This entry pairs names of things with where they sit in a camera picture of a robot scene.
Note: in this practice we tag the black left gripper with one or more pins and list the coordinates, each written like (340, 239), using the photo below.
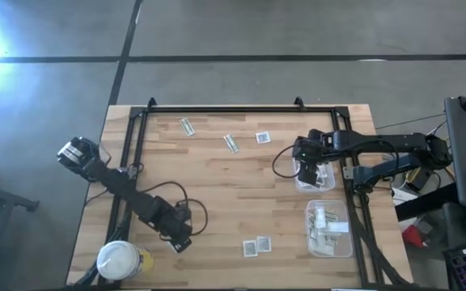
(176, 230)

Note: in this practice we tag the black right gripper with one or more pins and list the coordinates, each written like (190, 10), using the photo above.
(312, 147)

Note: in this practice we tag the white green bandage packet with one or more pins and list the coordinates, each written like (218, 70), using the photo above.
(187, 126)
(318, 240)
(338, 227)
(332, 216)
(324, 251)
(231, 143)
(320, 216)
(332, 241)

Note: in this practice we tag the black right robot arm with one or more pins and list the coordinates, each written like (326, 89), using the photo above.
(378, 143)

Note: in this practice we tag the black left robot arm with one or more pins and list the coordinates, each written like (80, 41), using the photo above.
(128, 190)

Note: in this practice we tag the yellow container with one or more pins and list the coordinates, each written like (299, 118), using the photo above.
(148, 260)

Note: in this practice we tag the clear plastic container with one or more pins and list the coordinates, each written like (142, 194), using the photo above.
(297, 188)
(346, 210)

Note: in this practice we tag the black power box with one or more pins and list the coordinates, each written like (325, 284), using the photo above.
(419, 180)

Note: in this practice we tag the black beam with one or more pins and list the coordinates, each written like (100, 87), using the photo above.
(427, 202)

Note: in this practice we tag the red object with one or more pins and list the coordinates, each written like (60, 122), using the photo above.
(412, 236)

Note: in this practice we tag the black metal stand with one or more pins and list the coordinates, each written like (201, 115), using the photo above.
(14, 202)

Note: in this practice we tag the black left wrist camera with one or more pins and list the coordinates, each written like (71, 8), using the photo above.
(183, 209)

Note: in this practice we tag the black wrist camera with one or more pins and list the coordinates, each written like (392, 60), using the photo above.
(308, 174)
(183, 209)

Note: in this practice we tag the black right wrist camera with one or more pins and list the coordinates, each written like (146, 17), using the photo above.
(308, 174)

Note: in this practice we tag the grey mounting bracket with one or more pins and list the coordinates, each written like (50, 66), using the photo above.
(348, 173)

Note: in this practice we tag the black metal rig frame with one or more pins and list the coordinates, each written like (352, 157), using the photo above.
(237, 109)

